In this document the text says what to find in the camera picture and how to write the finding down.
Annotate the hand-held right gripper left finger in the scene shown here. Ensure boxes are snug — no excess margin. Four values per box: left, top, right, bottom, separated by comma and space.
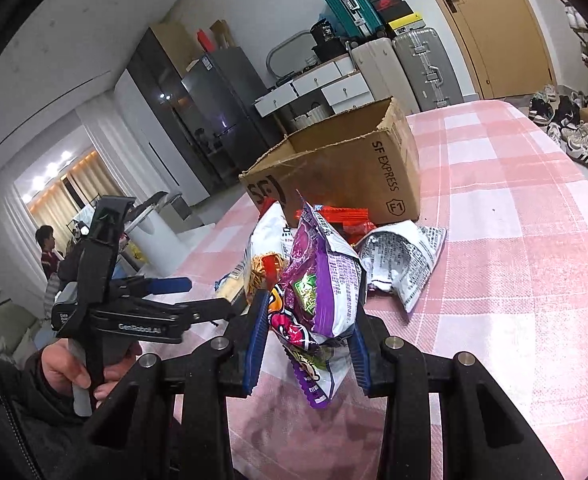
81, 287, 275, 480

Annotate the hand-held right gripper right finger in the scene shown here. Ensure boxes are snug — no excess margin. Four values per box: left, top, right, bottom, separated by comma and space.
349, 305, 567, 480

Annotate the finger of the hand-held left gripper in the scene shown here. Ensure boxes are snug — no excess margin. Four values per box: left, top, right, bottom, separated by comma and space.
111, 276, 193, 297
174, 298, 238, 326

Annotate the yellow cracker packet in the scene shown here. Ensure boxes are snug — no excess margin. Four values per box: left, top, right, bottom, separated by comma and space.
215, 267, 248, 307

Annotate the purple snack bag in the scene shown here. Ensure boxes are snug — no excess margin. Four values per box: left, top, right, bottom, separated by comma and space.
269, 190, 365, 411

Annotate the white yellow noodle snack bag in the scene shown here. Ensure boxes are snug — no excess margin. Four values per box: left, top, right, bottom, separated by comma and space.
244, 202, 295, 296

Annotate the silver white snack bag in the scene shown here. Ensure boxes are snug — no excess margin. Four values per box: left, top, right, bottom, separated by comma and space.
356, 222, 447, 313

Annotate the brown cardboard box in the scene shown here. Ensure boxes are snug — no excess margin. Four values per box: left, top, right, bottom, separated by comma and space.
239, 96, 421, 226

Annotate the person's left forearm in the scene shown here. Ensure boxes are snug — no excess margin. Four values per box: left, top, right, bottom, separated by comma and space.
0, 345, 105, 480

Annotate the person's left hand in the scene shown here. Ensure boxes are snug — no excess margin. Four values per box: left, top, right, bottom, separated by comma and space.
41, 340, 143, 401

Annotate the white round bin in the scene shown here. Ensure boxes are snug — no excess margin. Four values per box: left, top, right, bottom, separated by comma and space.
124, 192, 195, 271

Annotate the beige curtain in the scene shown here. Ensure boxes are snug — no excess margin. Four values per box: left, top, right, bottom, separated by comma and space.
28, 150, 109, 231

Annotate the white sheer curtain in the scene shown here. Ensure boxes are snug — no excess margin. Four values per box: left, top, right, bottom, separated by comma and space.
71, 95, 145, 211

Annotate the white tall cabinet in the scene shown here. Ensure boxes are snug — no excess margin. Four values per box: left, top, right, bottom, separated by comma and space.
114, 70, 211, 207

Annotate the grey refrigerator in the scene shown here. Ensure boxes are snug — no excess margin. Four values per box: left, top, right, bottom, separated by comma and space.
180, 46, 289, 187

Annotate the black glass cabinet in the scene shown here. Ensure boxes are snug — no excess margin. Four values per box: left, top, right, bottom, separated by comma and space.
126, 27, 225, 196

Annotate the white woven basket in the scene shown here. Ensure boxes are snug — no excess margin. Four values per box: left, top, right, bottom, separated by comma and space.
289, 102, 332, 133

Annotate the large cardboard box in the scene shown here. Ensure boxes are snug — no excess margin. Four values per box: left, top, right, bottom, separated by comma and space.
151, 22, 202, 68

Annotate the white drawer cabinet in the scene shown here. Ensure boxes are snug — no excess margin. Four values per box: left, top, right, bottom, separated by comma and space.
253, 55, 375, 116

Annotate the narrow brown box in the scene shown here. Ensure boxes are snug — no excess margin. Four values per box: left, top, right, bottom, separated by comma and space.
209, 19, 235, 50

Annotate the beige suitcase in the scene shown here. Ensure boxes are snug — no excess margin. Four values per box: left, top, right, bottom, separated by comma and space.
350, 37, 419, 116

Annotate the grey suitcase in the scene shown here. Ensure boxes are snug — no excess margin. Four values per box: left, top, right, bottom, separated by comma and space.
393, 27, 464, 111

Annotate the pile of shoes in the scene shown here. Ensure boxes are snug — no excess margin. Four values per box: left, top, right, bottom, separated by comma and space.
526, 85, 588, 176

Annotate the teal suitcase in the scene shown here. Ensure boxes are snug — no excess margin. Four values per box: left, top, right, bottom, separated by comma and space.
315, 0, 387, 41

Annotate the yellow black box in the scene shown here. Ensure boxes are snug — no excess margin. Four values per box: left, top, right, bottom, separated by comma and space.
386, 10, 427, 33

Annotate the wooden door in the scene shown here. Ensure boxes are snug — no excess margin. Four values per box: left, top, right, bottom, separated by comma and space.
409, 0, 557, 101

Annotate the grey oval frame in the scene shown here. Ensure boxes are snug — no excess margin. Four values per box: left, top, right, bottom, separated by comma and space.
265, 30, 315, 78

